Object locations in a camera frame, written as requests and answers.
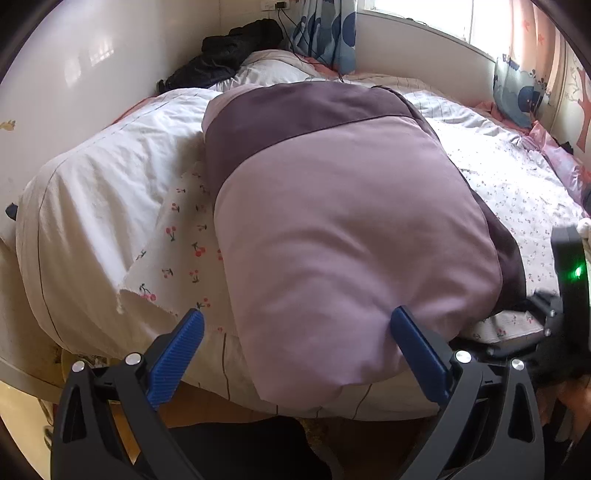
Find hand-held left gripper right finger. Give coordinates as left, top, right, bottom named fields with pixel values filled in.
left=390, top=305, right=546, bottom=480

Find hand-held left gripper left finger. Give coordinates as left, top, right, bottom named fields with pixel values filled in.
left=50, top=308, right=206, bottom=480

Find tree wall sticker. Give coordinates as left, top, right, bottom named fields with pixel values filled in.
left=563, top=46, right=591, bottom=153

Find black charger cable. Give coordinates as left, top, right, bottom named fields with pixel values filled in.
left=276, top=7, right=345, bottom=81

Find cartoon print curtain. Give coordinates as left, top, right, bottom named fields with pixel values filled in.
left=492, top=0, right=566, bottom=130
left=288, top=0, right=358, bottom=75

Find lilac and purple jacket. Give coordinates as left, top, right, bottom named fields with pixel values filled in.
left=201, top=82, right=529, bottom=418

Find pink pillow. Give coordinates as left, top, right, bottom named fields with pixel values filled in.
left=526, top=120, right=591, bottom=204

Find person's right hand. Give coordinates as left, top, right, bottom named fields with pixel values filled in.
left=536, top=374, right=591, bottom=444

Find white bed frame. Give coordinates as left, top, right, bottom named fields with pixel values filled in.
left=0, top=355, right=65, bottom=398

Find white cherry print quilt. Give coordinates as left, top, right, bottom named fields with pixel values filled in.
left=0, top=48, right=591, bottom=423

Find pink bed sheet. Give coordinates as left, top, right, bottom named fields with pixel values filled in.
left=475, top=99, right=529, bottom=134

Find white framed window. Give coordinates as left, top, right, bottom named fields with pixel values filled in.
left=360, top=0, right=513, bottom=58

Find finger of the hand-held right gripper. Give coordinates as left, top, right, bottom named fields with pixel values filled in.
left=459, top=335, right=557, bottom=367
left=524, top=288, right=564, bottom=340

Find black clothes pile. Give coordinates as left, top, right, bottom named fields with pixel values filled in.
left=156, top=19, right=284, bottom=93

